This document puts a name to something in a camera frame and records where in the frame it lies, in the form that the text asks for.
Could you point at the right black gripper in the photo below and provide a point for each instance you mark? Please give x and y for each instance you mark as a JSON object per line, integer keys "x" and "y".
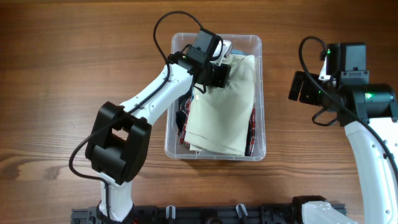
{"x": 306, "y": 91}

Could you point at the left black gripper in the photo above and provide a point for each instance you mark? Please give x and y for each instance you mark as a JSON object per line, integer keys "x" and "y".
{"x": 225, "y": 75}

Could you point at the cream cloth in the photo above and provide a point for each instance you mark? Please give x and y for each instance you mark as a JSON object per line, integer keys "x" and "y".
{"x": 218, "y": 120}

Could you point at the red blue plaid shirt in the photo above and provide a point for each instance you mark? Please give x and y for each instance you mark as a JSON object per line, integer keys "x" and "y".
{"x": 181, "y": 119}

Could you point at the blue jeans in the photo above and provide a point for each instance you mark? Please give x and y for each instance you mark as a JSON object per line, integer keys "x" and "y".
{"x": 238, "y": 52}

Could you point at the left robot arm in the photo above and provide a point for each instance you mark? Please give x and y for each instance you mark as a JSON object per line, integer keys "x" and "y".
{"x": 121, "y": 133}

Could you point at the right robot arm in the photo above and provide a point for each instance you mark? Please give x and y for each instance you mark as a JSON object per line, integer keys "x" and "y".
{"x": 368, "y": 114}

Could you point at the clear plastic storage container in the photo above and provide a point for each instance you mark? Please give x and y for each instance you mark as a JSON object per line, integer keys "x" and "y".
{"x": 252, "y": 45}

